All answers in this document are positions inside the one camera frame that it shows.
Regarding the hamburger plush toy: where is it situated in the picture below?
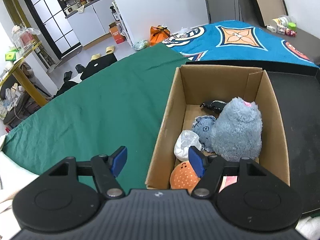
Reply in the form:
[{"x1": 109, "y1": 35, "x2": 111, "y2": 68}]
[{"x1": 170, "y1": 161, "x2": 200, "y2": 194}]

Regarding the white soft bundle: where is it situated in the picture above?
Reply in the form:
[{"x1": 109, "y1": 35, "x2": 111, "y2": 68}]
[{"x1": 174, "y1": 130, "x2": 202, "y2": 161}]

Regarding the grey fluffy plush toy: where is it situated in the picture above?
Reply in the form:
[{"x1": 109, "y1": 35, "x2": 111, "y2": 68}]
[{"x1": 210, "y1": 98, "x2": 263, "y2": 162}]

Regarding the blue patterned plush toy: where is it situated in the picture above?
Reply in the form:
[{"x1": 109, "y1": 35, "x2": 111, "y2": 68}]
[{"x1": 191, "y1": 115, "x2": 216, "y2": 153}]

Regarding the brown cardboard box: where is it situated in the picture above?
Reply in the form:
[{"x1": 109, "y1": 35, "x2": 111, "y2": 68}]
[{"x1": 145, "y1": 64, "x2": 290, "y2": 189}]

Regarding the green cloth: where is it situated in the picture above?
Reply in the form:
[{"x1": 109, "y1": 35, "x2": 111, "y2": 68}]
[{"x1": 3, "y1": 44, "x2": 187, "y2": 191}]

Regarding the black dice cushion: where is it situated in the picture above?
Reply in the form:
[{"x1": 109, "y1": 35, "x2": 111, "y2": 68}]
[{"x1": 80, "y1": 53, "x2": 117, "y2": 81}]

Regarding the yellow slipper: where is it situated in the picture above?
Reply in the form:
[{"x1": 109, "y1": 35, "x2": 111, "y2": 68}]
[
  {"x1": 106, "y1": 46, "x2": 116, "y2": 55},
  {"x1": 91, "y1": 53, "x2": 101, "y2": 61}
]

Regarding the black shallow tray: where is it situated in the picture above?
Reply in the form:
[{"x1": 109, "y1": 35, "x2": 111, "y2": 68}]
[{"x1": 186, "y1": 60, "x2": 319, "y2": 215}]

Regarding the blue patterned blanket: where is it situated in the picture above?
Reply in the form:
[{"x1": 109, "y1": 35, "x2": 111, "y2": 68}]
[{"x1": 162, "y1": 20, "x2": 316, "y2": 67}]

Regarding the orange cardboard box on floor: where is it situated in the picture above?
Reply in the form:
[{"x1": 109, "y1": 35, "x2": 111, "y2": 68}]
[{"x1": 109, "y1": 22, "x2": 126, "y2": 44}]

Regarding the orange bag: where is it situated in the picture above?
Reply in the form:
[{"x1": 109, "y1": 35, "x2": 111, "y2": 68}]
[{"x1": 150, "y1": 25, "x2": 171, "y2": 46}]

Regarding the white kitchen cabinet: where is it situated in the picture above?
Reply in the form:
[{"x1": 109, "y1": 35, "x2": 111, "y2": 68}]
[{"x1": 66, "y1": 0, "x2": 116, "y2": 46}]

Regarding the grey bench seat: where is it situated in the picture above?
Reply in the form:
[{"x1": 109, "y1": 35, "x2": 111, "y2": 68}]
[{"x1": 254, "y1": 24, "x2": 319, "y2": 67}]

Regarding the green lidded jar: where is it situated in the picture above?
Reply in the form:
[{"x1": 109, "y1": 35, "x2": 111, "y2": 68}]
[{"x1": 287, "y1": 22, "x2": 297, "y2": 31}]

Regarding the black framed glass door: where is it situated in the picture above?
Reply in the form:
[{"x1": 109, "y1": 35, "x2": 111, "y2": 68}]
[{"x1": 24, "y1": 0, "x2": 80, "y2": 59}]

